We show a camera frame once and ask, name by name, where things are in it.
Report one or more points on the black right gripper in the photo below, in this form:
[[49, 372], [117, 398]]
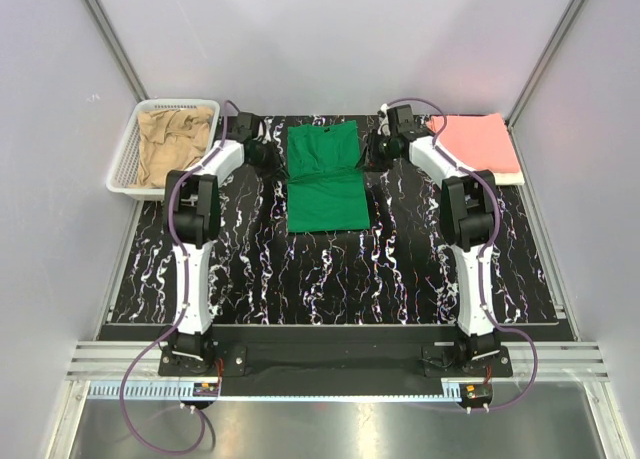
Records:
[[373, 152]]

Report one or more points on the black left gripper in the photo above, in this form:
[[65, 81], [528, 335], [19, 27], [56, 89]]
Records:
[[273, 155]]

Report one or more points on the green t shirt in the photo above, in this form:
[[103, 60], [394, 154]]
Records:
[[325, 190]]

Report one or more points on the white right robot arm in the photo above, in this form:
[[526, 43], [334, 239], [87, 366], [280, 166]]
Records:
[[468, 220]]

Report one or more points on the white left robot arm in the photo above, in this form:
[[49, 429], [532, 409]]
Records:
[[192, 215]]

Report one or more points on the beige crumpled t shirt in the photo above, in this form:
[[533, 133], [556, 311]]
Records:
[[170, 139]]

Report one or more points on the folded pink t shirt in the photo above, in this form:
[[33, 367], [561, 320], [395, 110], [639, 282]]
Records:
[[482, 142]]

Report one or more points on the folded cream t shirt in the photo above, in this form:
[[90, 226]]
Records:
[[503, 179]]

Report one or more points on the white plastic basket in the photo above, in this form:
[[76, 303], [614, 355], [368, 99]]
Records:
[[123, 171]]

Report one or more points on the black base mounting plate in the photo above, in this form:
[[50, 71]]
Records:
[[340, 354]]

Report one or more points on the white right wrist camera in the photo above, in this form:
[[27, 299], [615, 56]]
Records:
[[383, 127]]

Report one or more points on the left aluminium frame post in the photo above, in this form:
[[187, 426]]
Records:
[[108, 33]]

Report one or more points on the aluminium frame post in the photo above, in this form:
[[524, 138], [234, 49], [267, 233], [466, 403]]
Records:
[[108, 33], [552, 47]]

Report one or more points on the right aluminium frame post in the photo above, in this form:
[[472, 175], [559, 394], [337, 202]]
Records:
[[552, 47]]

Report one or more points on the white slotted cable duct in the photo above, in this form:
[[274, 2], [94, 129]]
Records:
[[281, 390]]

